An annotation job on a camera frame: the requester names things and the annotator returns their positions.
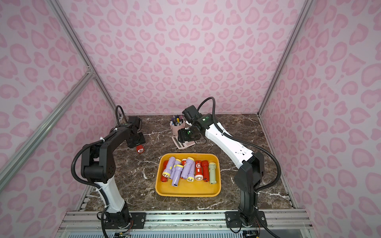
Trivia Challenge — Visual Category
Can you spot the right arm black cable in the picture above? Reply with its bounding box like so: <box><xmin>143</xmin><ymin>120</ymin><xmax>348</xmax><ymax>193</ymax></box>
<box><xmin>197</xmin><ymin>96</ymin><xmax>282</xmax><ymax>192</ymax></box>

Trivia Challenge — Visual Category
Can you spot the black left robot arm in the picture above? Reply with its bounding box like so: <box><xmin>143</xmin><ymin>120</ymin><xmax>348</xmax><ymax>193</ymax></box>
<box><xmin>81</xmin><ymin>122</ymin><xmax>145</xmax><ymax>223</ymax></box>

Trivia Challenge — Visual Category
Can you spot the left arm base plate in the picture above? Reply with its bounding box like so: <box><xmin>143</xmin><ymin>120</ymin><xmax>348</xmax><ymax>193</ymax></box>
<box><xmin>103</xmin><ymin>212</ymin><xmax>146</xmax><ymax>230</ymax></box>

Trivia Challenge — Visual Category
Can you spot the pale green flashlight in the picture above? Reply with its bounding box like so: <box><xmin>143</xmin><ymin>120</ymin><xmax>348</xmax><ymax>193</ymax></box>
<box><xmin>208</xmin><ymin>162</ymin><xmax>217</xmax><ymax>184</ymax></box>

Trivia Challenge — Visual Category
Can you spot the pink metal pen bucket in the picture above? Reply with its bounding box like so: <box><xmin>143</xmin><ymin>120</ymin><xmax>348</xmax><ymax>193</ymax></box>
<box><xmin>170</xmin><ymin>115</ymin><xmax>186</xmax><ymax>136</ymax></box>

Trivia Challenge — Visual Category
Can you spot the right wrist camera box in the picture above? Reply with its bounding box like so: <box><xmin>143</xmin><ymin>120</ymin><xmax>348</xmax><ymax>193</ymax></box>
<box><xmin>182</xmin><ymin>105</ymin><xmax>201</xmax><ymax>124</ymax></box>

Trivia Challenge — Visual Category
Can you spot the yellow plastic tray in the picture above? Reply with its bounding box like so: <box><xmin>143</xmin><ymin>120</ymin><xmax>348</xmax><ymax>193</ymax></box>
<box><xmin>155</xmin><ymin>153</ymin><xmax>221</xmax><ymax>197</ymax></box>

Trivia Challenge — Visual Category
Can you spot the red white flashlight emblem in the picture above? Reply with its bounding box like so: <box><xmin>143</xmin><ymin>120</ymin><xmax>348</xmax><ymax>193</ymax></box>
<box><xmin>194</xmin><ymin>160</ymin><xmax>203</xmax><ymax>181</ymax></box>

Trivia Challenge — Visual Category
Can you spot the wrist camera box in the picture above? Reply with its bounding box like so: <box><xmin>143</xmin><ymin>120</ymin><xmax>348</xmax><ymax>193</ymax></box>
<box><xmin>182</xmin><ymin>105</ymin><xmax>201</xmax><ymax>124</ymax></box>
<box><xmin>127</xmin><ymin>116</ymin><xmax>142</xmax><ymax>131</ymax></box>

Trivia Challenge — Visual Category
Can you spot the aluminium front rail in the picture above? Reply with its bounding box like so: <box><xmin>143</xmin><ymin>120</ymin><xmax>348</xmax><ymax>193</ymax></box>
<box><xmin>55</xmin><ymin>209</ymin><xmax>316</xmax><ymax>238</ymax></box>

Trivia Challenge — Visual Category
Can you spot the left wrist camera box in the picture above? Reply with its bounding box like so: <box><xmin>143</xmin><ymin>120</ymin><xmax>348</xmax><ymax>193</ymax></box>
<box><xmin>127</xmin><ymin>116</ymin><xmax>142</xmax><ymax>131</ymax></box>

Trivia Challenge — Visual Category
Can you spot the purple flashlight group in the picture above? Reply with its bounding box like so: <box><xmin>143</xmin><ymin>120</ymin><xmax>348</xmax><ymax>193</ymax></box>
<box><xmin>187</xmin><ymin>167</ymin><xmax>195</xmax><ymax>182</ymax></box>

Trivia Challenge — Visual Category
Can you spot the pink calculator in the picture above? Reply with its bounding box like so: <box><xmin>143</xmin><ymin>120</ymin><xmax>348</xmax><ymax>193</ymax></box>
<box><xmin>172</xmin><ymin>136</ymin><xmax>196</xmax><ymax>150</ymax></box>

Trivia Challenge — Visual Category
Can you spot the plain red flashlight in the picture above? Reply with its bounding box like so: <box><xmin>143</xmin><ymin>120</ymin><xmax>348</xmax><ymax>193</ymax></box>
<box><xmin>201</xmin><ymin>160</ymin><xmax>209</xmax><ymax>182</ymax></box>

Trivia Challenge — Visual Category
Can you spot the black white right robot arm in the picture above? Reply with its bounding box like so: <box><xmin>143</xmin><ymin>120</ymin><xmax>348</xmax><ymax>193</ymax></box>
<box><xmin>178</xmin><ymin>114</ymin><xmax>265</xmax><ymax>227</ymax></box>

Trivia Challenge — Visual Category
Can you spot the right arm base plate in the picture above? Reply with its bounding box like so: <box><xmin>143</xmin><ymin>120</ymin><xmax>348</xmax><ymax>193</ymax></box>
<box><xmin>224</xmin><ymin>210</ymin><xmax>267</xmax><ymax>228</ymax></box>

